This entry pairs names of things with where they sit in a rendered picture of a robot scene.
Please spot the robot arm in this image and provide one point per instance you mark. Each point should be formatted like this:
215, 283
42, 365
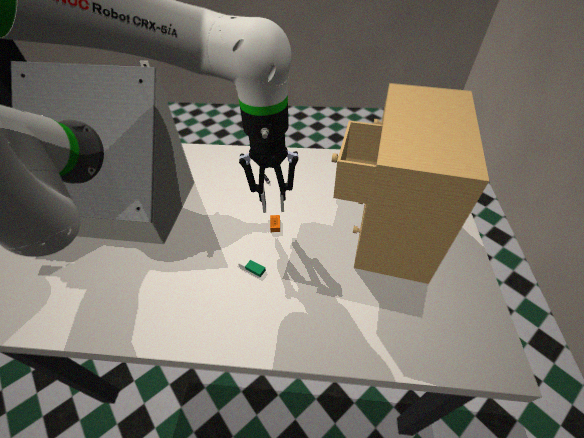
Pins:
252, 52

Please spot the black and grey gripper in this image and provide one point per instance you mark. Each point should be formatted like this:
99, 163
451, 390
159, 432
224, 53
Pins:
266, 160

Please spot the orange nine-volt battery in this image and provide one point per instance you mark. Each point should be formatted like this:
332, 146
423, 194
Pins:
275, 223

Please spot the tan wooden chest of drawers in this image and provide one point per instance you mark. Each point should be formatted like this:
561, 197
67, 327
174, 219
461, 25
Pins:
430, 173

